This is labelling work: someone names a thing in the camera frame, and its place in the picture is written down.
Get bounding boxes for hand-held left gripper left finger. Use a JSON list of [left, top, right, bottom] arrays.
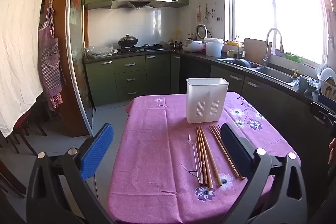
[[26, 123, 114, 224]]

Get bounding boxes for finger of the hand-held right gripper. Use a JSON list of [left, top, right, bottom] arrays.
[[309, 102, 330, 122]]

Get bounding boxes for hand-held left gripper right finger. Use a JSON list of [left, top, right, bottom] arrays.
[[220, 122, 307, 224]]

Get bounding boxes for clear plastic spoon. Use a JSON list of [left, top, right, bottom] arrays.
[[188, 134, 202, 180]]

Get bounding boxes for white plastic utensil holder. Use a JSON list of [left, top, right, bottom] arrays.
[[186, 78, 230, 124]]

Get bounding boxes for person's right hand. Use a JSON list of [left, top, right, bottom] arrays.
[[329, 138, 336, 165]]

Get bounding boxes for white dish rack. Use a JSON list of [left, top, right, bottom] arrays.
[[317, 74, 336, 102]]

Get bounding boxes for patterned bowl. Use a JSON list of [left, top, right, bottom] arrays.
[[307, 80, 319, 93]]

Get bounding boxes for grey blue mug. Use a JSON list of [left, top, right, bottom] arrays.
[[298, 75, 310, 93]]

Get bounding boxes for white plate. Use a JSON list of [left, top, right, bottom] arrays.
[[321, 64, 336, 85]]

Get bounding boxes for green sink base cabinet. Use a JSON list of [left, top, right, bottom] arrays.
[[170, 53, 336, 161]]

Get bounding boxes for steel double sink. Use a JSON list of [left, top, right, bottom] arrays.
[[217, 56, 298, 86]]

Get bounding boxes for green plastic container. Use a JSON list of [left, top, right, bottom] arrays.
[[286, 53, 302, 63]]

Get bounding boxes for pink floral tablecloth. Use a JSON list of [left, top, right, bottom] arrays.
[[107, 91, 301, 224]]

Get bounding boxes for dark wooden chair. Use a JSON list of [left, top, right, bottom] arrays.
[[0, 109, 48, 156], [0, 161, 27, 198]]

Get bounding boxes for green drawer base cabinet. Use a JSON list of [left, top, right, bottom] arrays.
[[84, 53, 181, 107]]

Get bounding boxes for tall steel faucet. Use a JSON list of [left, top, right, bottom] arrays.
[[262, 28, 284, 68]]

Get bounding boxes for wooden cutting board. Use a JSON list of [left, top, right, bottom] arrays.
[[243, 38, 273, 64]]

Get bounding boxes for small steel faucet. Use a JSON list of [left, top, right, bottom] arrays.
[[234, 35, 246, 59]]

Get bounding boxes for white lidded bucket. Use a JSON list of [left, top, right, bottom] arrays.
[[204, 37, 224, 57]]

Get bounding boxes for kitchen window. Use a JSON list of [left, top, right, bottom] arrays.
[[223, 0, 331, 67]]

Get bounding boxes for clear plastic bags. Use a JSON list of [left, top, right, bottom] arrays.
[[84, 44, 118, 59]]

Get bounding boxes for white rice cooker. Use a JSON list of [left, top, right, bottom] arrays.
[[182, 38, 205, 53]]

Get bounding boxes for pink checkered apron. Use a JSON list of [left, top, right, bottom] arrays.
[[38, 2, 66, 110]]

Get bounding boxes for glass sliding door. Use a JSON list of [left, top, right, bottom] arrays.
[[66, 0, 96, 136]]

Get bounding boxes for black wok with lid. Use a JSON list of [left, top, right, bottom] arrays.
[[117, 34, 139, 48]]

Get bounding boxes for round white appliance lid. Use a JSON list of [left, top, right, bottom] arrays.
[[196, 24, 208, 41]]

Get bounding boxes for black gas stove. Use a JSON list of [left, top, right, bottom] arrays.
[[117, 43, 168, 54]]

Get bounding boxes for white hanging sheet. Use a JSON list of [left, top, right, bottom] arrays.
[[0, 0, 54, 138]]

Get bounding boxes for hanging wall trinkets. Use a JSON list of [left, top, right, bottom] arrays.
[[196, 4, 224, 24]]

